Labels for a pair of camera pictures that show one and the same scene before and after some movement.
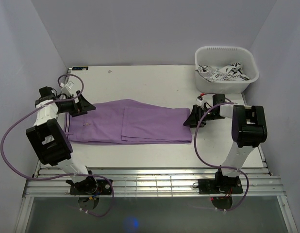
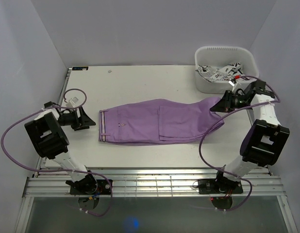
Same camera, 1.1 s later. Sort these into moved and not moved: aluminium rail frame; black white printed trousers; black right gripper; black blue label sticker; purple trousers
Moved: black right gripper; purple trousers
Not moved: aluminium rail frame; black blue label sticker; black white printed trousers
